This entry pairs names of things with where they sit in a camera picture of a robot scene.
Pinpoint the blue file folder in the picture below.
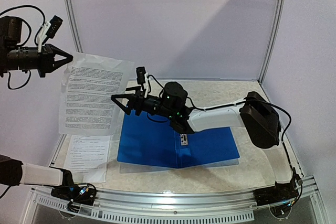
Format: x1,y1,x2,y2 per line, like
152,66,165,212
117,114,240,169

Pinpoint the metal folder clip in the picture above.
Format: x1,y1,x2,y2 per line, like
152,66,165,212
180,134,188,146

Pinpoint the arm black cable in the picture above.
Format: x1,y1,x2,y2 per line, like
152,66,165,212
0,5,47,90
145,74,305,187

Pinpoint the right aluminium frame post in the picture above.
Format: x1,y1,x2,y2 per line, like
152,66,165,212
258,0,285,85

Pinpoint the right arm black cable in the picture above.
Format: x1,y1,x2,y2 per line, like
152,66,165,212
145,74,305,187

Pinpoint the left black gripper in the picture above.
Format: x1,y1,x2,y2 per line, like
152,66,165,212
1,42,74,76

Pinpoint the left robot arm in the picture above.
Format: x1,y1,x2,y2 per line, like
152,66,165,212
1,16,78,200

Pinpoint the aluminium front rail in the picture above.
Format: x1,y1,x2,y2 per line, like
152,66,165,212
23,176,328,223

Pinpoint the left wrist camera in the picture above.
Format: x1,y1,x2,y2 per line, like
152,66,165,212
36,15,63,52

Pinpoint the printed paper sheet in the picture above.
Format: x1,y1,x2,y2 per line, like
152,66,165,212
58,52,134,136
64,135,110,184

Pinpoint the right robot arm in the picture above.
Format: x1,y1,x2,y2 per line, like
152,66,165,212
111,82,302,203

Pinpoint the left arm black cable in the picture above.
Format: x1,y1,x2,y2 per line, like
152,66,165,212
0,5,47,90

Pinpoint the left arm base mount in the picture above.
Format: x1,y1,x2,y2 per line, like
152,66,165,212
51,168,97,206

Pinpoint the aluminium frame post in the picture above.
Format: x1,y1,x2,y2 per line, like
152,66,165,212
64,0,83,52
258,0,285,85

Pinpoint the left aluminium frame post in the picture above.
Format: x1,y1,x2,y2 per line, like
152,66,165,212
64,0,83,52

